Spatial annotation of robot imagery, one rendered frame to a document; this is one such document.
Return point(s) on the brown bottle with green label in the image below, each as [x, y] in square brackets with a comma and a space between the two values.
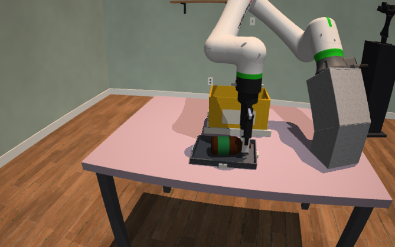
[225, 145]

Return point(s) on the yellow open crate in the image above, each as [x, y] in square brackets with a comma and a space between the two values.
[224, 110]

